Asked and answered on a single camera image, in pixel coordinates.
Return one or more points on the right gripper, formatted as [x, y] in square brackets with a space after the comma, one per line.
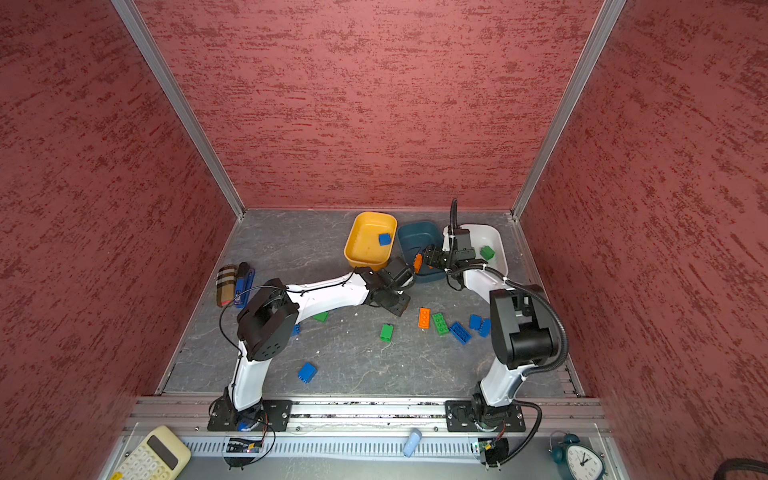
[432, 255]

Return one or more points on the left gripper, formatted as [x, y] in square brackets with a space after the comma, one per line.
[399, 308]

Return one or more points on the orange small lego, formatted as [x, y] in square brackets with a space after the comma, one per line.
[417, 263]

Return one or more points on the green long lego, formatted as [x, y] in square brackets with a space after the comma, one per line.
[440, 324]

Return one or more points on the blue long lego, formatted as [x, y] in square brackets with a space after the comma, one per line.
[460, 333]

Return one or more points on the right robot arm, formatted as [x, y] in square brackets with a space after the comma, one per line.
[522, 332]

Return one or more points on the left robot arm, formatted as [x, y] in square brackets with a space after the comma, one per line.
[266, 323]

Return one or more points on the green lego by right arm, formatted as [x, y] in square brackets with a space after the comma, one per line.
[487, 253]

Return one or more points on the teal plastic bin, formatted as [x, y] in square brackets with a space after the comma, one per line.
[413, 238]

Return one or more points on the green small lego centre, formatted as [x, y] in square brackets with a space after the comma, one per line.
[386, 333]

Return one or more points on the orange lego centre right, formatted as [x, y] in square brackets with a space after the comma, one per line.
[424, 318]

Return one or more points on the white plastic bin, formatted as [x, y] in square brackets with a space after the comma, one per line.
[480, 243]

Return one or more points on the yellow plastic bin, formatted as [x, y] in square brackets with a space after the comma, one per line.
[362, 248]

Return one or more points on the blue lego near front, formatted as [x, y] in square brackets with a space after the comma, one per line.
[307, 372]

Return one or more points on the light blue small cylinder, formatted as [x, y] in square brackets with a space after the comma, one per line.
[412, 443]

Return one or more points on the plaid checkered pouch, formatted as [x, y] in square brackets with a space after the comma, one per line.
[226, 281]

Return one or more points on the teal alarm clock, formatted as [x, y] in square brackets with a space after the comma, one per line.
[574, 460]

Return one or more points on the cream calculator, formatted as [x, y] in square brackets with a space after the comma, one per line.
[161, 455]

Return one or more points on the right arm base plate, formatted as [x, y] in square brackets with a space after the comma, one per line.
[472, 416]

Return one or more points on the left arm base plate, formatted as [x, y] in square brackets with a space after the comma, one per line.
[249, 415]

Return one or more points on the white slotted cable duct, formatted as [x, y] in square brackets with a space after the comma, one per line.
[429, 449]

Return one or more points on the aluminium front rail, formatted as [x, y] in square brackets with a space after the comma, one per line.
[350, 416]

